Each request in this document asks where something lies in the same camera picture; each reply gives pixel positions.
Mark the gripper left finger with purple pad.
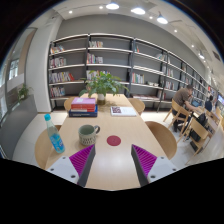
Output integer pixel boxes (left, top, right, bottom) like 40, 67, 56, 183
47, 145, 96, 187

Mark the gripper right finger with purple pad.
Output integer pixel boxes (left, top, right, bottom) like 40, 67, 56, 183
131, 145, 177, 187

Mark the clear bottle with blue label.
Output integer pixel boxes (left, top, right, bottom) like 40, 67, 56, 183
44, 114, 65, 153

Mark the wooden chair near right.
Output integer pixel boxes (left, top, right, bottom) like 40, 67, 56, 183
146, 121, 177, 159

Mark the wooden chair near left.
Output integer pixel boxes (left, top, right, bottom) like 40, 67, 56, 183
34, 124, 63, 170

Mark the green ceramic mug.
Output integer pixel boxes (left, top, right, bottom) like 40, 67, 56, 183
78, 125, 100, 146

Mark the round red coaster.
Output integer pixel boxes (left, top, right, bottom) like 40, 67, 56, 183
107, 135, 121, 146

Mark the dark blue bottom book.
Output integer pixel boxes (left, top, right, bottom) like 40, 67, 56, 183
68, 105, 98, 117

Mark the wooden chair with black bag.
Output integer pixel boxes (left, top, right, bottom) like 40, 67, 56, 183
183, 118, 209, 154

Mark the red book in stack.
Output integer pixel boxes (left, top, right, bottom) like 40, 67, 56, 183
71, 104, 95, 112

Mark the wooden chair far right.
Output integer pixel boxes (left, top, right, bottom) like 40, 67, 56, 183
129, 98, 145, 114

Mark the white book with dark picture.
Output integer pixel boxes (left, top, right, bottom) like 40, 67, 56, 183
111, 106, 136, 116

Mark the wooden chair under man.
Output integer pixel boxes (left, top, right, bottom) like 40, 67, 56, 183
166, 101, 189, 130

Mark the wooden chair far left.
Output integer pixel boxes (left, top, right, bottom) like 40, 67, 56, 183
64, 97, 76, 112

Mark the pink book on top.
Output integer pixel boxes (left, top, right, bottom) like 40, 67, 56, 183
71, 97, 96, 105

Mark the black backpack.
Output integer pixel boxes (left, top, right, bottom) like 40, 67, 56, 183
190, 112, 209, 142

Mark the seated man in brown shirt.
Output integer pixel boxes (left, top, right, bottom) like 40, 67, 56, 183
172, 84, 196, 132

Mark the green potted plant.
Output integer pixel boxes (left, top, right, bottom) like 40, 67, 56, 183
79, 72, 128, 105

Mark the seated person in blue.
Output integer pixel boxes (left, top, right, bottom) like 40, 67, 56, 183
205, 95, 213, 112

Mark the large dark bookshelf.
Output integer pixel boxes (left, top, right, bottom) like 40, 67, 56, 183
48, 33, 210, 111

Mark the small plant by window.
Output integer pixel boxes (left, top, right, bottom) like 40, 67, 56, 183
18, 85, 32, 101

